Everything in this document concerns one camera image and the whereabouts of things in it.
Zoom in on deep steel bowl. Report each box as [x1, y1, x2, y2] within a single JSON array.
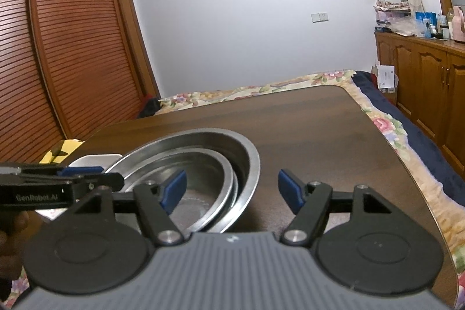
[[110, 147, 237, 234]]

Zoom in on left hand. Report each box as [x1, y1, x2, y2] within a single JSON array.
[[1, 211, 49, 281]]

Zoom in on white floral square plate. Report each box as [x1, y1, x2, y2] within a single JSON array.
[[69, 153, 122, 170]]

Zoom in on large steel basin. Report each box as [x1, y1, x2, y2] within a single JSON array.
[[106, 128, 260, 233]]

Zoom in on wooden louvered wardrobe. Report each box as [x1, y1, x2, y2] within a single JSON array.
[[1, 0, 159, 163]]

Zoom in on white paper bag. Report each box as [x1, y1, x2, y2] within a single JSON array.
[[375, 65, 396, 91]]

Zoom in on floral bed quilt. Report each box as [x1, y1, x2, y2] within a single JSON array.
[[0, 68, 465, 310]]

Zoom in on wooden sideboard cabinet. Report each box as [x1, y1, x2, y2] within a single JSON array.
[[374, 31, 465, 175]]

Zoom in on stack of folded fabrics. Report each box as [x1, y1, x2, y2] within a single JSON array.
[[373, 0, 412, 29]]

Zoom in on blue box on sideboard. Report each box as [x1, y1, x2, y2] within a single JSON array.
[[414, 12, 437, 39]]

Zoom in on pink kettle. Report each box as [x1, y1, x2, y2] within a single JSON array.
[[452, 6, 465, 42]]

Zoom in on white wall switch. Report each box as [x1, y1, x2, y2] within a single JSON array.
[[311, 12, 329, 23]]

